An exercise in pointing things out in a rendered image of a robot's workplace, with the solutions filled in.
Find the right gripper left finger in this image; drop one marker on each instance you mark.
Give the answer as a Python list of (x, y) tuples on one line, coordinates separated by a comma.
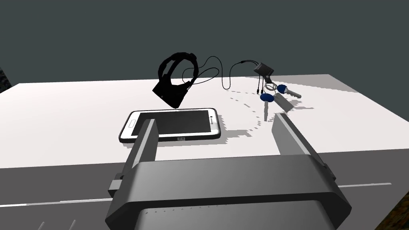
[(145, 143)]

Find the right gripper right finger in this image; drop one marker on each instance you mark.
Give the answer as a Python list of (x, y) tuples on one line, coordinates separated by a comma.
[(287, 140)]

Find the white smartphone with black screen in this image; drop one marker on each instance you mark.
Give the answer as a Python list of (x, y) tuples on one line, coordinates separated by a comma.
[(172, 122)]

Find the blue keys with black fob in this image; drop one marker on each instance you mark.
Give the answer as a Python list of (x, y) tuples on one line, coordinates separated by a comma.
[(267, 97)]

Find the white table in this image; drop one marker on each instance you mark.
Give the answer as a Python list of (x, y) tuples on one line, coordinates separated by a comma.
[(64, 115)]

